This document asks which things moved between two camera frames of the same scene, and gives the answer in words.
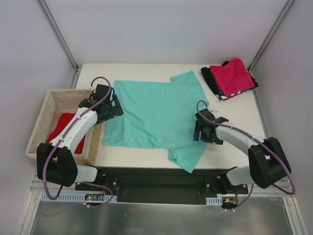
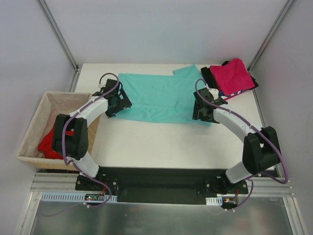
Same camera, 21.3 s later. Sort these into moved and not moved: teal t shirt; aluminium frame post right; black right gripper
Moved: black right gripper; teal t shirt
Not moved: aluminium frame post right
